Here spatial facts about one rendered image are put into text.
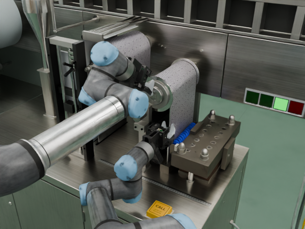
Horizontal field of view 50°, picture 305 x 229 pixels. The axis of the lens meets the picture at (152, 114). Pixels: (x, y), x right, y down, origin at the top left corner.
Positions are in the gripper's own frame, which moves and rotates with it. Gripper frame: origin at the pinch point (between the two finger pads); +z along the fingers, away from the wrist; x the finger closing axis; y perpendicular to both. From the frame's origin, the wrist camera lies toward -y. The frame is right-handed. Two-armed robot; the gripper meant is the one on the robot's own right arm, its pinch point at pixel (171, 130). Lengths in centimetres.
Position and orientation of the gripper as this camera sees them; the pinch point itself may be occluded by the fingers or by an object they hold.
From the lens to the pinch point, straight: 136.4
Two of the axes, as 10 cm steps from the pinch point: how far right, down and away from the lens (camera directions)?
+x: -8.6, -2.6, 4.4
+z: 5.1, -4.1, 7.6
